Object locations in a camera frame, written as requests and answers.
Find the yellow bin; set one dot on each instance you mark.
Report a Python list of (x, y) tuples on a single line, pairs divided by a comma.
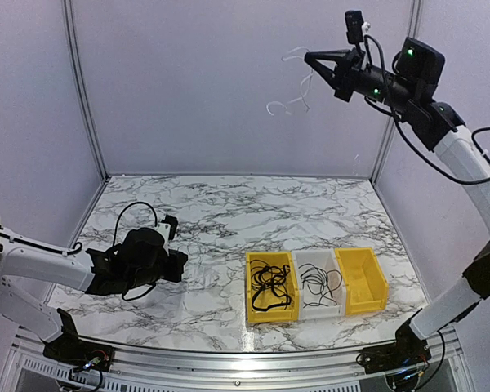
[(366, 286), (272, 294)]

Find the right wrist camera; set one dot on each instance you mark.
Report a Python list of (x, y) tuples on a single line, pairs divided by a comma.
[(355, 33)]

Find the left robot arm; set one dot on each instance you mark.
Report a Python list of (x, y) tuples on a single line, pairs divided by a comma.
[(142, 258)]

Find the white translucent bin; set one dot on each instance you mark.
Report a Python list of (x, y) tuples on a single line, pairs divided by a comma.
[(312, 307)]

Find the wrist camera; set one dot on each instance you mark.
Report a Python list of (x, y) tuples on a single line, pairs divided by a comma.
[(355, 33), (167, 227)]

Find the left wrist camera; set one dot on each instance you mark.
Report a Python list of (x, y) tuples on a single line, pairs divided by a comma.
[(167, 227)]

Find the small black cable remnant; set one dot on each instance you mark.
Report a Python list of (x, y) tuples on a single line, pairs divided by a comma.
[(321, 282)]

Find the right yellow bin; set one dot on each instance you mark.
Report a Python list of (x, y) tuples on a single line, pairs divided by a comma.
[(366, 286)]

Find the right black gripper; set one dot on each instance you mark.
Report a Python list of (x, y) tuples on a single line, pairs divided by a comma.
[(344, 78)]

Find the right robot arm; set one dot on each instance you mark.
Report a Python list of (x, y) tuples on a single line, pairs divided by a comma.
[(443, 132)]

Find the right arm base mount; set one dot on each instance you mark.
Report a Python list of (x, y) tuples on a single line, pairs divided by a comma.
[(396, 355)]

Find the aluminium front rail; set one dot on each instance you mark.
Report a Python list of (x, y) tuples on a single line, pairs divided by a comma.
[(134, 368)]

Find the left yellow bin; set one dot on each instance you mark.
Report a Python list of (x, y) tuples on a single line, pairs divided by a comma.
[(272, 294)]

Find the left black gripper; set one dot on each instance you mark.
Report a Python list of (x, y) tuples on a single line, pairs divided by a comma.
[(179, 260)]

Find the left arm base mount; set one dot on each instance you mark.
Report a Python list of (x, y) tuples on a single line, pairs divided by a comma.
[(69, 348)]

